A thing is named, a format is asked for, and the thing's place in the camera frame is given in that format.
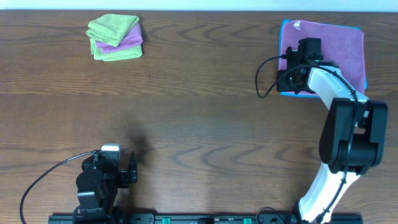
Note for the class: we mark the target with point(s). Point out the purple microfiber cloth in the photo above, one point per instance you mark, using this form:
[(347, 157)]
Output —
[(339, 46)]

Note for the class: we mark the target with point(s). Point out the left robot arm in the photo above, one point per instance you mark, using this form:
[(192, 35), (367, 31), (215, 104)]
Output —
[(98, 186)]

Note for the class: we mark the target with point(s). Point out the top folded green cloth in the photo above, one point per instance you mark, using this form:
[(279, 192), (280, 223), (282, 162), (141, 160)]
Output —
[(111, 28)]

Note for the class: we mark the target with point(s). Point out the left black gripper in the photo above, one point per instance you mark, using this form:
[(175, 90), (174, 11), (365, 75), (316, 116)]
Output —
[(132, 170)]

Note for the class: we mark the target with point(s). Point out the blue microfiber cloth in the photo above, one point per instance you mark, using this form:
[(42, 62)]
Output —
[(281, 37)]

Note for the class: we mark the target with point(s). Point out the folded green cloth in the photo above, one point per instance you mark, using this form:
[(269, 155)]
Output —
[(131, 53), (111, 28)]

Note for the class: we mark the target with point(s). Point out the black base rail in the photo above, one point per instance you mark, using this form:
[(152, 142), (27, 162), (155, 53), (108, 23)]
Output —
[(149, 218)]

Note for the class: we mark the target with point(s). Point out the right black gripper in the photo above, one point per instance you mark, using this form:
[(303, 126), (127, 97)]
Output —
[(286, 78)]

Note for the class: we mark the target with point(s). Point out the bottom folded green cloth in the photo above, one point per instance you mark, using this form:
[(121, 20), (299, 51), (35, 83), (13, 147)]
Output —
[(131, 53)]

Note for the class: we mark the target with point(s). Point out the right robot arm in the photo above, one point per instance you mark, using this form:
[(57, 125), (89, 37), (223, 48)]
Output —
[(352, 140)]

